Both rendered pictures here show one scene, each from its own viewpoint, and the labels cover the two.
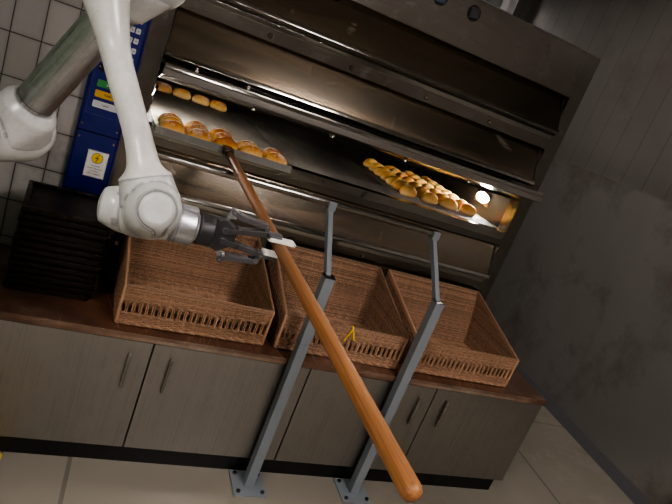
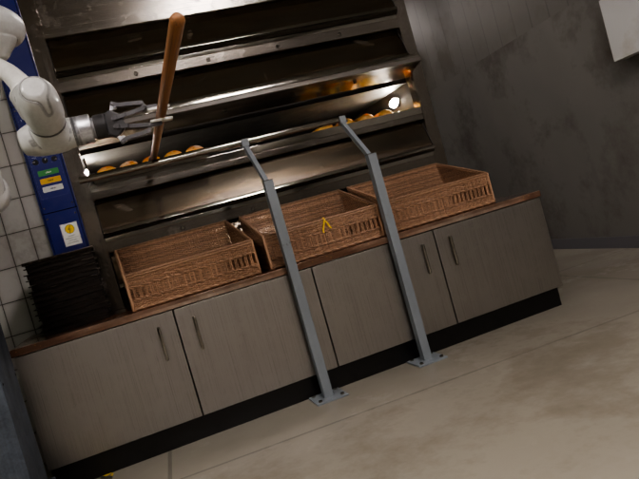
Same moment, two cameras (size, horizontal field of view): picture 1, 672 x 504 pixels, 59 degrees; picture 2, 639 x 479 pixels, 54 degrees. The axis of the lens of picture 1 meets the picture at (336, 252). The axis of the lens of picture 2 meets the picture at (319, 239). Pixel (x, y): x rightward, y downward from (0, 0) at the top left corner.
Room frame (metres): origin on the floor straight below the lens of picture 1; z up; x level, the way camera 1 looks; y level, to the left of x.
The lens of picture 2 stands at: (-0.53, -0.51, 0.77)
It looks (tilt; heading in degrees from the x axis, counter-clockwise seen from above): 2 degrees down; 8
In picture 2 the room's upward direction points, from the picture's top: 16 degrees counter-clockwise
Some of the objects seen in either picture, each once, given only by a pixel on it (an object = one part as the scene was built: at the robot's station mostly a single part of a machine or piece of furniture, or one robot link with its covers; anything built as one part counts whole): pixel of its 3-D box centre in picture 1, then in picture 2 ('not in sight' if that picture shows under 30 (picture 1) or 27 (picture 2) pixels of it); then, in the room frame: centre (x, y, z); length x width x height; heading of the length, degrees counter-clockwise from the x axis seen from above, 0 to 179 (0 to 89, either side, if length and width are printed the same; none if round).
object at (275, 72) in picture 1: (378, 107); (248, 75); (2.64, 0.05, 1.54); 1.79 x 0.11 x 0.19; 115
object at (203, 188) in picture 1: (336, 217); (276, 173); (2.64, 0.05, 1.02); 1.79 x 0.11 x 0.19; 115
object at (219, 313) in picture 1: (195, 274); (184, 260); (2.15, 0.48, 0.72); 0.56 x 0.49 x 0.28; 116
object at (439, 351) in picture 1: (445, 326); (417, 194); (2.66, -0.61, 0.72); 0.56 x 0.49 x 0.28; 114
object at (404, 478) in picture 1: (275, 239); (160, 118); (1.42, 0.15, 1.19); 1.71 x 0.03 x 0.03; 24
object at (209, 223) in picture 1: (215, 232); (108, 124); (1.30, 0.27, 1.20); 0.09 x 0.07 x 0.08; 115
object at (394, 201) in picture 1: (345, 187); (267, 147); (2.67, 0.06, 1.16); 1.80 x 0.06 x 0.04; 115
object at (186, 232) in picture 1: (184, 224); (84, 129); (1.27, 0.34, 1.20); 0.09 x 0.06 x 0.09; 25
